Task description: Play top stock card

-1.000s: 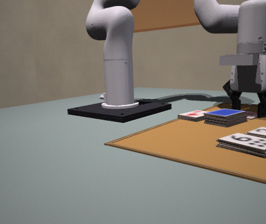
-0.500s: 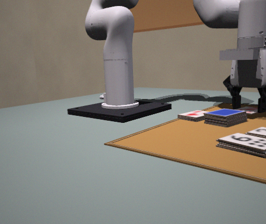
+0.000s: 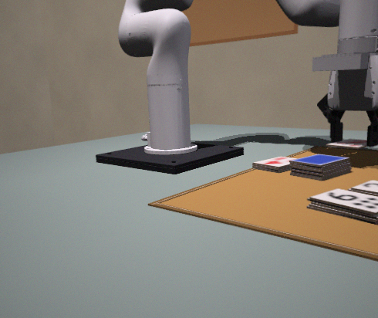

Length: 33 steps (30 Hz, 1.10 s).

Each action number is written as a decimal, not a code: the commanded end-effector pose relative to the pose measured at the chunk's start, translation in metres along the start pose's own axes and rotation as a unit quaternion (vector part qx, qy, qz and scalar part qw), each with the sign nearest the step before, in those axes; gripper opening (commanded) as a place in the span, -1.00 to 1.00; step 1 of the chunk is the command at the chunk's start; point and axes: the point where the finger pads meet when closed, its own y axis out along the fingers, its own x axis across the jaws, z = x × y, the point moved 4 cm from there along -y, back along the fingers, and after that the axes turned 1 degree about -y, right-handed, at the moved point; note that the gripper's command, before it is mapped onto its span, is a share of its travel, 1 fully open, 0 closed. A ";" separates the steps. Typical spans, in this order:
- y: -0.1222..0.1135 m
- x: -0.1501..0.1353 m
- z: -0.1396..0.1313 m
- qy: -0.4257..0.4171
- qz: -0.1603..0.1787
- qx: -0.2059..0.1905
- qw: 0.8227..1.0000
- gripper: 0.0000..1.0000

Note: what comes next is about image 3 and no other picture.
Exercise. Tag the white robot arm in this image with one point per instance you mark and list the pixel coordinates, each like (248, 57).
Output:
(165, 35)

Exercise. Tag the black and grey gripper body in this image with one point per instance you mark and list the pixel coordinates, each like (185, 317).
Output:
(355, 89)

